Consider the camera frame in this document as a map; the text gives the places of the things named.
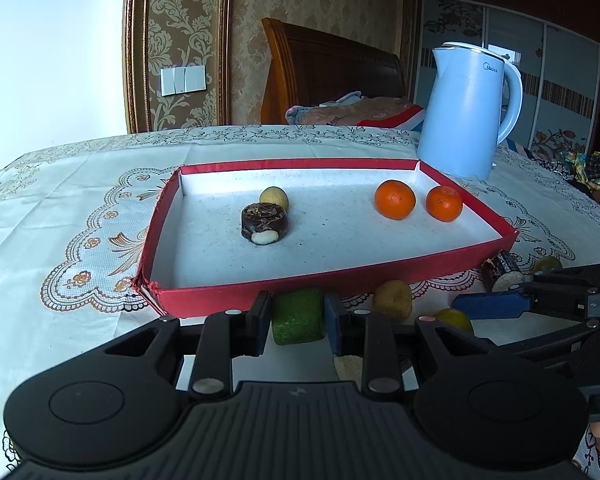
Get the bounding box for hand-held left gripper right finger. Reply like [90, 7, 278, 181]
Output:
[324, 292, 501, 401]

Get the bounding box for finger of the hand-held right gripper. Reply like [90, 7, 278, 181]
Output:
[532, 261, 600, 287]
[451, 282, 588, 321]

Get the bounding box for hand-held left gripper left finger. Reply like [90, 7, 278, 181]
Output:
[100, 291, 273, 400]

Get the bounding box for green tangerine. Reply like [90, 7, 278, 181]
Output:
[531, 255, 564, 275]
[432, 308, 475, 333]

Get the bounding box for green square cake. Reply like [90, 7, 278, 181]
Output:
[271, 287, 328, 347]

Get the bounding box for red cardboard tray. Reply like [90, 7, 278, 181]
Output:
[132, 158, 518, 320]

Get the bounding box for dark brown round slice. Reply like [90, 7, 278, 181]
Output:
[240, 202, 287, 246]

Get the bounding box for orange tangerine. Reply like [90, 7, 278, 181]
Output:
[374, 179, 417, 221]
[425, 185, 464, 223]

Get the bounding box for small yellow-green ball pastry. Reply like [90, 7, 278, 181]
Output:
[259, 186, 290, 212]

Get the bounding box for light blue electric kettle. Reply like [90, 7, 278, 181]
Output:
[416, 41, 524, 181]

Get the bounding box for sliding door wardrobe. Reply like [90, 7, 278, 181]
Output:
[412, 0, 600, 161]

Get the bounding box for printed blanket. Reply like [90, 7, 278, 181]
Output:
[286, 91, 426, 128]

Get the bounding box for floral lace tablecloth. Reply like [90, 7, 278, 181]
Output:
[0, 124, 600, 480]

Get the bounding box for wooden bed headboard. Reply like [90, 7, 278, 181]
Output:
[261, 17, 407, 125]

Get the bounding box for white wall light switch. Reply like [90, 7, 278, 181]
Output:
[161, 64, 207, 97]

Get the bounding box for gold wall panel frame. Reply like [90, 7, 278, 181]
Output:
[122, 0, 233, 135]

